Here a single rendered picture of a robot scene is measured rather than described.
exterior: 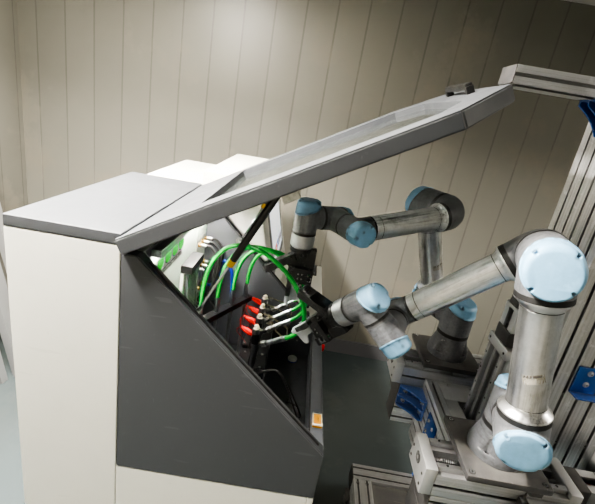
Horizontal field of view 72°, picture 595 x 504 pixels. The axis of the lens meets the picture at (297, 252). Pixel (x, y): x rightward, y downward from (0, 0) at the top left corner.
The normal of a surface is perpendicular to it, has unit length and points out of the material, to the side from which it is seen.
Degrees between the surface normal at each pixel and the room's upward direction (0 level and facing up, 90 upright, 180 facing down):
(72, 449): 90
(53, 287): 90
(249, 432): 90
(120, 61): 90
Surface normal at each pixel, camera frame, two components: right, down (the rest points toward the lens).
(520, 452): -0.37, 0.37
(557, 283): -0.37, 0.12
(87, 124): -0.07, 0.32
